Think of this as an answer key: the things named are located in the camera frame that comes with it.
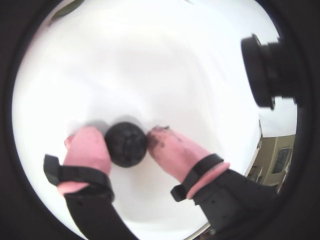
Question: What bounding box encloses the pink-tipped black gripper finger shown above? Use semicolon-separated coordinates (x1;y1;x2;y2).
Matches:
145;126;279;240
43;126;140;240

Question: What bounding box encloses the dark blueberry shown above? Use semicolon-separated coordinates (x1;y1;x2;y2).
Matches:
104;121;148;168

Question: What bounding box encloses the oval olive green leaf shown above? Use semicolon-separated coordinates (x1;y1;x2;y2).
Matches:
47;0;85;28

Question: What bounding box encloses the framed wall picture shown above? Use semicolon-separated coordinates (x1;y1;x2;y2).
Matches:
271;147;293;176

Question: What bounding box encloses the black gripper-mounted camera module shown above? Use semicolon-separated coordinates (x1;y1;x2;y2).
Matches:
240;33;301;110

